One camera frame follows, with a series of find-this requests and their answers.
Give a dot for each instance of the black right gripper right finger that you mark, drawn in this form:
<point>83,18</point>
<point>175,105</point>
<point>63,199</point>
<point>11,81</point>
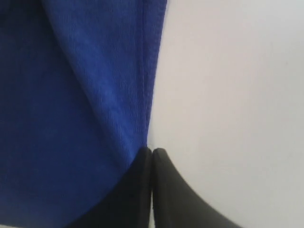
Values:
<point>175,203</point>

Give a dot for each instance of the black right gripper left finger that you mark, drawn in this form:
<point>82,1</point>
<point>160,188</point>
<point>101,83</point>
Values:
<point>128,205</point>

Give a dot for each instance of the blue terry towel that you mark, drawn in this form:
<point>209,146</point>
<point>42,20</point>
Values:
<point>76,88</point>

